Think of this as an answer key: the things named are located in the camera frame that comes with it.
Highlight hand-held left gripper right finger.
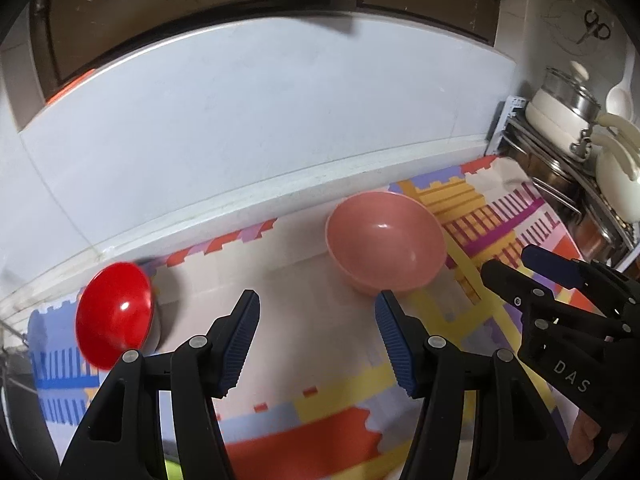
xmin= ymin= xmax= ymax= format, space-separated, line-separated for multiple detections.
xmin=375 ymin=289 xmax=573 ymax=480

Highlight white perforated plastic panel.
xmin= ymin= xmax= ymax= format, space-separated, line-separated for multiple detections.
xmin=487 ymin=95 xmax=527 ymax=157

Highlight colourful patterned table mat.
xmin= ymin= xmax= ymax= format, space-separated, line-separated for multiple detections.
xmin=27 ymin=155 xmax=601 ymax=480

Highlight large stainless steel pot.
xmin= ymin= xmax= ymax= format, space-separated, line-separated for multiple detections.
xmin=500 ymin=132 xmax=628 ymax=263

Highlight person's right hand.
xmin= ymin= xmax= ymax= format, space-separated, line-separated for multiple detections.
xmin=570 ymin=407 xmax=602 ymax=457

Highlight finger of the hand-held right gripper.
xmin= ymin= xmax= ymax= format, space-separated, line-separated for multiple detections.
xmin=481 ymin=259 xmax=628 ymax=433
xmin=521 ymin=244 xmax=640 ymax=333

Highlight pink bowl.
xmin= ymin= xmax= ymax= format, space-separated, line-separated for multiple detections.
xmin=325 ymin=191 xmax=447 ymax=297

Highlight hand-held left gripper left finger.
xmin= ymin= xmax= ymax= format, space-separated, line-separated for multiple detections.
xmin=57 ymin=289 xmax=262 ymax=480

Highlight white ladle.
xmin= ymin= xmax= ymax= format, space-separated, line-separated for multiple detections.
xmin=605 ymin=52 xmax=637 ymax=117

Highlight metal pot rack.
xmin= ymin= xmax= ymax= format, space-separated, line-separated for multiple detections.
xmin=497 ymin=110 xmax=640 ymax=271

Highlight black scissors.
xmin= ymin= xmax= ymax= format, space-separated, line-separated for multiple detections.
xmin=575 ymin=9 xmax=613 ymax=46

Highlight cream kettle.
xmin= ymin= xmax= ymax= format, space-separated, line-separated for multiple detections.
xmin=592 ymin=114 xmax=640 ymax=223

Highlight red and black bowl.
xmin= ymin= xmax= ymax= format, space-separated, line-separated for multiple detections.
xmin=75 ymin=261 xmax=154 ymax=372

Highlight cream pot with glass lid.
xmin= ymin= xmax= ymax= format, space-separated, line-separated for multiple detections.
xmin=525 ymin=61 xmax=602 ymax=163

